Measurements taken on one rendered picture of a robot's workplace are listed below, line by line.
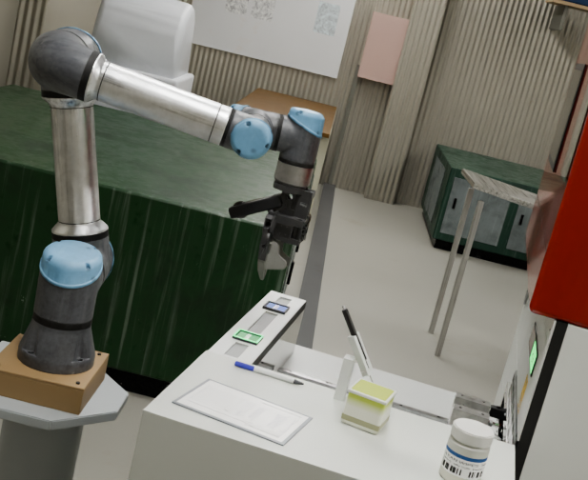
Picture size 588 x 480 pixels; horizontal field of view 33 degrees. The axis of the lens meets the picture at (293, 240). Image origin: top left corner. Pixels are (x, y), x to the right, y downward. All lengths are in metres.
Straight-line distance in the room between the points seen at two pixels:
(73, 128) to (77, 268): 0.29
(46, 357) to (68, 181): 0.35
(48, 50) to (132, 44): 4.39
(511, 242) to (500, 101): 2.07
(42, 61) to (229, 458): 0.80
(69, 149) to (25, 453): 0.61
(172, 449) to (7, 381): 0.43
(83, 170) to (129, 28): 4.30
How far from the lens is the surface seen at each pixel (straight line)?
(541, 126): 10.10
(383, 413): 1.79
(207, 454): 1.68
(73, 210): 2.06
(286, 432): 1.71
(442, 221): 8.28
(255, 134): 1.84
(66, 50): 1.90
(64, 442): 2.06
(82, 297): 1.96
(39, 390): 1.97
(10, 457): 2.09
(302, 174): 2.00
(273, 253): 2.05
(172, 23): 6.29
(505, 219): 8.34
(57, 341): 1.98
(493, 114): 10.02
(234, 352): 2.04
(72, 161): 2.04
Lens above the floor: 1.66
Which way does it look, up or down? 13 degrees down
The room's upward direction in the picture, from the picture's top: 14 degrees clockwise
